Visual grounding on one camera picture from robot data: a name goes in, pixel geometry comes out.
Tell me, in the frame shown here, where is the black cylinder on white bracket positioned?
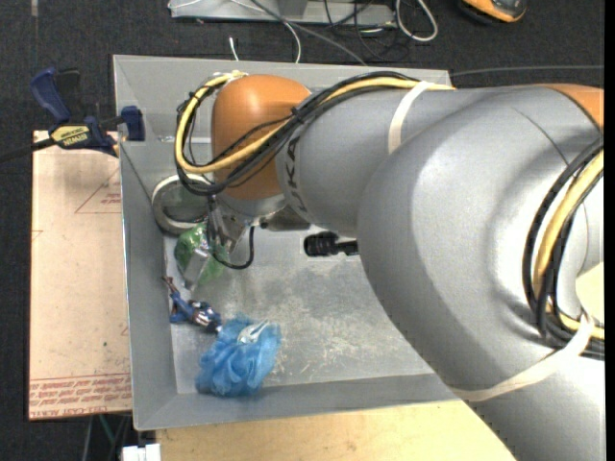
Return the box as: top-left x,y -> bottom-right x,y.
303,230 -> 359,258

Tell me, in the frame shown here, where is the blue mesh bath sponge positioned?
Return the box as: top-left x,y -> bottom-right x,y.
193,311 -> 284,400

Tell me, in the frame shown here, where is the brown cardboard board, red print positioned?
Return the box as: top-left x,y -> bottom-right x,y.
28,129 -> 134,422

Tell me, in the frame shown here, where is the blue and red toy figure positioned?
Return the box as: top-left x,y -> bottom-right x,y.
161,275 -> 224,336

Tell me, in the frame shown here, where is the white tape roll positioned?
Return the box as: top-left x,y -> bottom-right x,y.
151,173 -> 213,236

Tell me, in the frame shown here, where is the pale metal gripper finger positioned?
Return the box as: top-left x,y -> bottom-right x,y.
184,248 -> 213,288

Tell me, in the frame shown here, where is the green soft object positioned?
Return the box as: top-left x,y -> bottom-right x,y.
173,222 -> 229,292

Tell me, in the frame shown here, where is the grey metal bin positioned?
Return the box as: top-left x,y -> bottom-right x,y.
112,54 -> 455,432

